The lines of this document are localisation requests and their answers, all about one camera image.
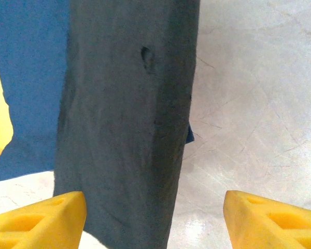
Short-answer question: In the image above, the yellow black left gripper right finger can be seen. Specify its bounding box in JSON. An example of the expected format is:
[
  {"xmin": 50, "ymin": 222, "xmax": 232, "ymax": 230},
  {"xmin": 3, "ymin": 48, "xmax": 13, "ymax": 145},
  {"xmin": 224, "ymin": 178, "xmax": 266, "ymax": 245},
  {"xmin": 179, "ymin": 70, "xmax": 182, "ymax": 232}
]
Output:
[{"xmin": 223, "ymin": 190, "xmax": 311, "ymax": 249}]

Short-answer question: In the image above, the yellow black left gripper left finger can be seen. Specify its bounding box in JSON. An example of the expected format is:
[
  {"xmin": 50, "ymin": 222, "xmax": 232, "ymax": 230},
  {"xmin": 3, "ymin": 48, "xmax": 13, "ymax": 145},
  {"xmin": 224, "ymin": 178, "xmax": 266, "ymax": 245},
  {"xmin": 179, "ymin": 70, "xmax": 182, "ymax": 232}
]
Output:
[{"xmin": 0, "ymin": 191, "xmax": 88, "ymax": 249}]

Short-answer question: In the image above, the black napkin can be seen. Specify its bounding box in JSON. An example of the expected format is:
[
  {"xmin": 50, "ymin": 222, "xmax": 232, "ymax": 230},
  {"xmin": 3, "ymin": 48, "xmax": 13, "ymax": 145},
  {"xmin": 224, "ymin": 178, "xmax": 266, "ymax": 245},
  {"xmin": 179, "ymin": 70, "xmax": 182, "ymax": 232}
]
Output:
[{"xmin": 53, "ymin": 0, "xmax": 202, "ymax": 249}]

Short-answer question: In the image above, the yellow napkin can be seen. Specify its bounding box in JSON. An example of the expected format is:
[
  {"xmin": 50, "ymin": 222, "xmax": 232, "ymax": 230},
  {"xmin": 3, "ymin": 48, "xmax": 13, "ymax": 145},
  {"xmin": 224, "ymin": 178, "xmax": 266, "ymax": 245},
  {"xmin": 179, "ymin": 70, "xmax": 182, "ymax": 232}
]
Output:
[{"xmin": 0, "ymin": 50, "xmax": 15, "ymax": 162}]

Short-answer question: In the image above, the blue napkin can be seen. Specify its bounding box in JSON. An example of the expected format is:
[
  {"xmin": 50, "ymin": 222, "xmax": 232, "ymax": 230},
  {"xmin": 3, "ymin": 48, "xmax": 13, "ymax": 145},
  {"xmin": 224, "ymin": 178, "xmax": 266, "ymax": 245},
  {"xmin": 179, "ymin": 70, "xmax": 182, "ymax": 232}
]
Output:
[{"xmin": 0, "ymin": 0, "xmax": 195, "ymax": 183}]

